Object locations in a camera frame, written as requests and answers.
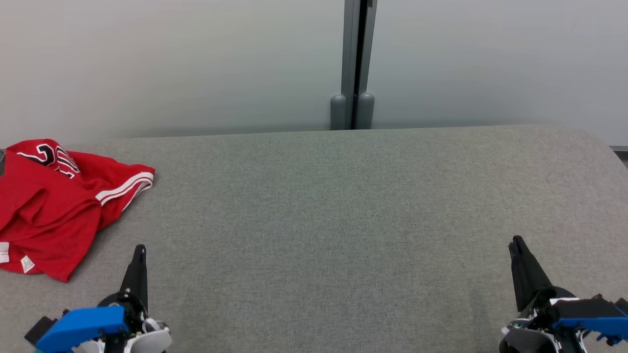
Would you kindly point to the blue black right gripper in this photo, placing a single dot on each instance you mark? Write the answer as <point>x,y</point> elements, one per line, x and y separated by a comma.
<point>598,327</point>

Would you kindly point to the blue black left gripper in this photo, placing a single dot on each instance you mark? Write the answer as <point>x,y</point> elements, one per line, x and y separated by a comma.
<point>83,326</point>

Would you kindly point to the red jersey with white sleeves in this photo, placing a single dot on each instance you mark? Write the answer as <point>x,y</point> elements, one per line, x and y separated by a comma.
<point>122,182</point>

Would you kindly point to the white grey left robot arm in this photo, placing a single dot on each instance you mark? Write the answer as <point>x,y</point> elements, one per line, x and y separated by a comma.
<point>157,338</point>

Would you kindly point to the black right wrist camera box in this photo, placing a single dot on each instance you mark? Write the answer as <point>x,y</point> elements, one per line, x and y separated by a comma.
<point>588,309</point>

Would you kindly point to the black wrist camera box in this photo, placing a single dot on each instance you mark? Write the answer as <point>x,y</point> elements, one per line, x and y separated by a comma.
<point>41,329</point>
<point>588,309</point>

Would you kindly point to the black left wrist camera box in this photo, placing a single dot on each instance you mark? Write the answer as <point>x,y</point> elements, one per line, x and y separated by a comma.
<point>41,329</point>

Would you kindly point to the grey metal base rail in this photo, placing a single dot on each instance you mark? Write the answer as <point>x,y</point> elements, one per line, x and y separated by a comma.
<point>620,148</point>

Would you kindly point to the grey partition post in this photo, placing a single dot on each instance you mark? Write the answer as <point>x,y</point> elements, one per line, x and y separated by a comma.
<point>349,49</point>

